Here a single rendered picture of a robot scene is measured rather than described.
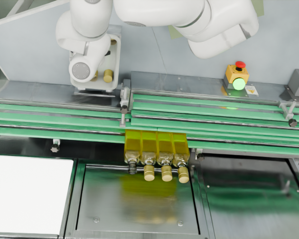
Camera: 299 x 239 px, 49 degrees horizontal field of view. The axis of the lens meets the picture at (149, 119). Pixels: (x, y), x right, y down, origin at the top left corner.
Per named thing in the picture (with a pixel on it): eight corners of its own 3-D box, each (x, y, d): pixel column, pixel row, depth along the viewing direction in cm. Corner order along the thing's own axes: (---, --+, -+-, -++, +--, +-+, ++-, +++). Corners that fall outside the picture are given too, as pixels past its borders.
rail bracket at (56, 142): (56, 135, 132) (49, 160, 122) (55, 123, 128) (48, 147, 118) (66, 136, 133) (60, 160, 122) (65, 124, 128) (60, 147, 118)
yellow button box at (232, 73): (222, 78, 132) (227, 88, 127) (228, 62, 128) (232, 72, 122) (239, 79, 133) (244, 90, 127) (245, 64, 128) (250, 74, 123)
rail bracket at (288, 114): (274, 104, 126) (286, 127, 116) (281, 88, 121) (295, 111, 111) (284, 105, 126) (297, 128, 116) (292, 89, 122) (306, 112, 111)
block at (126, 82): (119, 98, 129) (119, 109, 124) (121, 78, 123) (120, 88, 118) (128, 98, 129) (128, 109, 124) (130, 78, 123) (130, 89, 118)
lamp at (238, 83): (230, 86, 126) (232, 90, 124) (234, 76, 123) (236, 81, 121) (242, 87, 126) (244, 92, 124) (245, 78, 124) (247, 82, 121)
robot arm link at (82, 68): (76, 26, 84) (112, 37, 86) (81, 21, 94) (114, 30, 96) (64, 80, 90) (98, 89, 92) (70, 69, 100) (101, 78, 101)
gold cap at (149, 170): (143, 170, 112) (143, 180, 108) (144, 164, 109) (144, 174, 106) (153, 171, 112) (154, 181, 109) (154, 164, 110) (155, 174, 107)
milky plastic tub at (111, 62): (73, 74, 128) (70, 87, 122) (72, 20, 114) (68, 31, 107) (117, 78, 130) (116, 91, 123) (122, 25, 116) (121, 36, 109)
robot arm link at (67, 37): (113, 7, 74) (107, 36, 95) (57, -11, 72) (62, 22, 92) (104, 42, 73) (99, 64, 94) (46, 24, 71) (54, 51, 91)
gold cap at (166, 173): (160, 171, 112) (160, 181, 109) (162, 164, 110) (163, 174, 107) (170, 172, 113) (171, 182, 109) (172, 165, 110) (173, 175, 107)
